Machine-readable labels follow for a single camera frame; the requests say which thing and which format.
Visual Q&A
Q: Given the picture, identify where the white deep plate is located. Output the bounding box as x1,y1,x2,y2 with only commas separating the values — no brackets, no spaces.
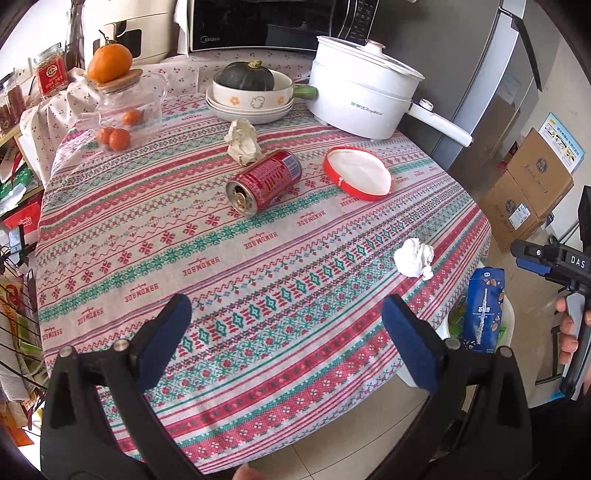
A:
205,85,294,117
208,104,293,124

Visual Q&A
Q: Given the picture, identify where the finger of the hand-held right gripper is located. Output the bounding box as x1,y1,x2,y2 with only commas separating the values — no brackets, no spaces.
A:
516,257,557,278
510,237,563,261

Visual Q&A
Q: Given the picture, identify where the flower print bowl green handle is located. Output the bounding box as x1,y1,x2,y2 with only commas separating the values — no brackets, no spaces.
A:
212,69,318,109

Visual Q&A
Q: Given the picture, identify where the person's right hand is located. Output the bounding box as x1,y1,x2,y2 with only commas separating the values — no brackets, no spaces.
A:
555,296,591,393

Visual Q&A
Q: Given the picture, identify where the black microwave oven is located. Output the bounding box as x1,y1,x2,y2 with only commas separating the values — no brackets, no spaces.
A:
187,0,384,52

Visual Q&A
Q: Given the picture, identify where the glass teapot with wooden lid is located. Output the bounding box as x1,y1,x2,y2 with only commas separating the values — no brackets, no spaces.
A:
95,69,168,139

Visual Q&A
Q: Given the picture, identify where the blue instruction sticker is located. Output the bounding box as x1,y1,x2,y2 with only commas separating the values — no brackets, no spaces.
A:
538,112,585,174

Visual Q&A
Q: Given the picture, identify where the red label jar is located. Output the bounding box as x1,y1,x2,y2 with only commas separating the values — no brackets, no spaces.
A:
32,43,70,97

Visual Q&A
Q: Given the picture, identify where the grey refrigerator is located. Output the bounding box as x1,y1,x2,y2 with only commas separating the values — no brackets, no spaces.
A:
369,0,543,185

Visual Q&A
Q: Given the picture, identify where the jar of dried chilies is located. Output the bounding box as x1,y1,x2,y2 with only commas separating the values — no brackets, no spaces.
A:
0,74,26,134

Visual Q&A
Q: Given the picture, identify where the red cardboard box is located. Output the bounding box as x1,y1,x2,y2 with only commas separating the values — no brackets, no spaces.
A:
0,203,42,232

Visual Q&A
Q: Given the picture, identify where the white trash bin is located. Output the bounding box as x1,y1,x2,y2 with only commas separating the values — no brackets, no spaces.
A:
399,277,515,393

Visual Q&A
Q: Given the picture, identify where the crumpled beige paper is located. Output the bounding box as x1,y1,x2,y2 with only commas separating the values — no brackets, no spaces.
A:
224,119,263,166

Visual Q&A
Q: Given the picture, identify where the white floral cloth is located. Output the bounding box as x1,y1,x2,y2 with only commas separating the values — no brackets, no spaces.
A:
18,52,324,185

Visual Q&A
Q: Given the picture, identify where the patterned red green tablecloth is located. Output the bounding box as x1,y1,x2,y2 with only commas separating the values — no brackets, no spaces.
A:
34,90,491,476

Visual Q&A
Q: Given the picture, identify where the dark green squash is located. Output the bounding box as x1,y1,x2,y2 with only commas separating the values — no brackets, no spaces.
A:
216,60,276,92

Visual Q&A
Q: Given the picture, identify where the blue drink carton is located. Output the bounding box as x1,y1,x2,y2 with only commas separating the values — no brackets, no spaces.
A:
462,267,506,355

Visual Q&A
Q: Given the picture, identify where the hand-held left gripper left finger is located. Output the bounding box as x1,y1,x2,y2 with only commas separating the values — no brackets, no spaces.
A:
41,293,204,480

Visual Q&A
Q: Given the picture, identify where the large orange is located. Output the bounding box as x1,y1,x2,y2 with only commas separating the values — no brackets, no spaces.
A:
87,41,133,84

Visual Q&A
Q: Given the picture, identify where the black wire rack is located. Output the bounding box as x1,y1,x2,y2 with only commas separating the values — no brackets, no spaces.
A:
0,244,51,416

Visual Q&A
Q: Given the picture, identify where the white air fryer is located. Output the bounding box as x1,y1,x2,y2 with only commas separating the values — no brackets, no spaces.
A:
83,0,181,65

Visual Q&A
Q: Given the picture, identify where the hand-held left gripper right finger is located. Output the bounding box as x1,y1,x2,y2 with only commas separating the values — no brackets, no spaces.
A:
369,295,534,480

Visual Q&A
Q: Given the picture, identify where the white tissue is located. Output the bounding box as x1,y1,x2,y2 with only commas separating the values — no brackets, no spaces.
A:
393,238,435,281

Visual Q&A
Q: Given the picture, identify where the red drink can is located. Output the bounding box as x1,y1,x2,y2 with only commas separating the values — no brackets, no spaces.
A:
225,149,303,217

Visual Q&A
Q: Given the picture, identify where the green packet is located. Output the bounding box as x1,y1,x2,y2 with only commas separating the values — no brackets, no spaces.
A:
0,166,35,208

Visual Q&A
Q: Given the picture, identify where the red rimmed white lid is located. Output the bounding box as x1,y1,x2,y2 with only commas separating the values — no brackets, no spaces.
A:
322,146,394,201

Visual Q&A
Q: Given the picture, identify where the white electric cooking pot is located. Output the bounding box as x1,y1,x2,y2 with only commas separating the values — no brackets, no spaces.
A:
305,36,474,147

